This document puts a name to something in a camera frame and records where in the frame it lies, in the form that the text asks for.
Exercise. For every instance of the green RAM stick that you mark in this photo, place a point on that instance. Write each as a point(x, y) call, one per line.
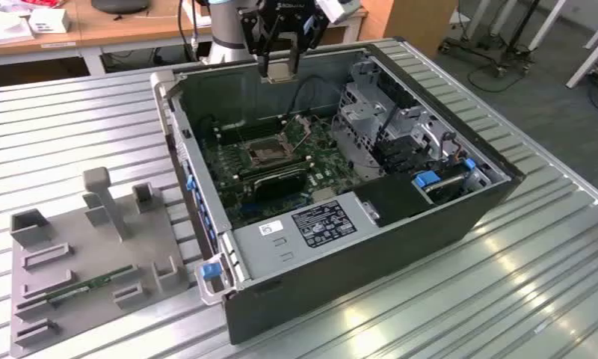
point(274, 169)
point(104, 278)

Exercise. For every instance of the silver CPU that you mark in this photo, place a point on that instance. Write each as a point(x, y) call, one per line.
point(278, 73)

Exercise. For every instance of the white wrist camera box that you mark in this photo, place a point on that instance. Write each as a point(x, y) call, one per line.
point(338, 13)

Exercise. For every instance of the small blue clip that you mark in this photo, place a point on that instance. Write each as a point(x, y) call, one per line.
point(468, 163)

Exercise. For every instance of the black wheeled stand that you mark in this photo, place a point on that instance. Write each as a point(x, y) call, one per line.
point(507, 56)

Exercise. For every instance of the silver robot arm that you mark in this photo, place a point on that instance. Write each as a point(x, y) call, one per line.
point(224, 33)

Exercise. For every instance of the silver power supply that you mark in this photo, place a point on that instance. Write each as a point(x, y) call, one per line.
point(274, 254)

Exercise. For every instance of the CPU socket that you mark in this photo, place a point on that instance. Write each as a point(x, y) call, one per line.
point(272, 151)

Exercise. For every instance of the black PC case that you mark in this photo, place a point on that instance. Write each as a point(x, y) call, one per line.
point(378, 284)

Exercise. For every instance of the blue disk carrier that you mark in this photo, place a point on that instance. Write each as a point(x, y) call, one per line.
point(426, 178)

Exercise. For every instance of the white tape strip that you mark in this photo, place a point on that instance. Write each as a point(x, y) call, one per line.
point(542, 326)

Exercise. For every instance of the small white labelled box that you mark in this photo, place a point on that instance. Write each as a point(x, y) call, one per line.
point(49, 18)

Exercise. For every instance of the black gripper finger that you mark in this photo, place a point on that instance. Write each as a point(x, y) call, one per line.
point(318, 33)
point(252, 33)

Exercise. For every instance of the wooden desk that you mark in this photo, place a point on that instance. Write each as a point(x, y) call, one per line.
point(129, 26)

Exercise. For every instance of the blue case latch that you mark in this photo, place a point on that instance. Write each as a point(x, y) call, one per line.
point(209, 272)

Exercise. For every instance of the blue retainer clip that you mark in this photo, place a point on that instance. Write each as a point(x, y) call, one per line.
point(189, 183)

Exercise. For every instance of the grey parts rack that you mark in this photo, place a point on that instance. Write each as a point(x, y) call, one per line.
point(100, 254)

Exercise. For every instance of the black round object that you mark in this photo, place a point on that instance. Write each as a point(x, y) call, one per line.
point(120, 5)

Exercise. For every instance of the silver chipset heatsink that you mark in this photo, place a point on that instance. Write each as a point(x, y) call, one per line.
point(325, 194)

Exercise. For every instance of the green motherboard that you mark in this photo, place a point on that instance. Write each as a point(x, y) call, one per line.
point(329, 157)

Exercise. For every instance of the flat white box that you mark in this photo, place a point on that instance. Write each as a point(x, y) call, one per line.
point(4, 35)

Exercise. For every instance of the silver drive cage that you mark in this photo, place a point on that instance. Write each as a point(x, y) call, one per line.
point(364, 112)

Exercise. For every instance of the white table frame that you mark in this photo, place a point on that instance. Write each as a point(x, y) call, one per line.
point(591, 60)

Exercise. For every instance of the wooden cabinet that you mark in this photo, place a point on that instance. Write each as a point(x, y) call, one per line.
point(418, 22)

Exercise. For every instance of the red white packet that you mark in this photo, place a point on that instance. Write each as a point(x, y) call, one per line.
point(40, 3)

